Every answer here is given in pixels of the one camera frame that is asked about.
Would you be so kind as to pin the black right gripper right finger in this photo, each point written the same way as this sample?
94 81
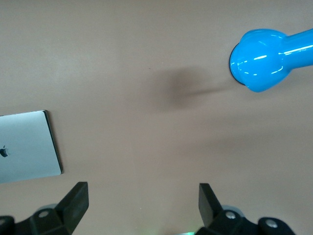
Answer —
220 215

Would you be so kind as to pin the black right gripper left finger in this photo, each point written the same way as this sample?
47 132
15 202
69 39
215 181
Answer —
66 210

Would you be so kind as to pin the silver grey laptop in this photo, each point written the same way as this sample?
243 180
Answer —
24 147

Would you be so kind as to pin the blue desk lamp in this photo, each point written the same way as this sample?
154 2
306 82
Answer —
261 61

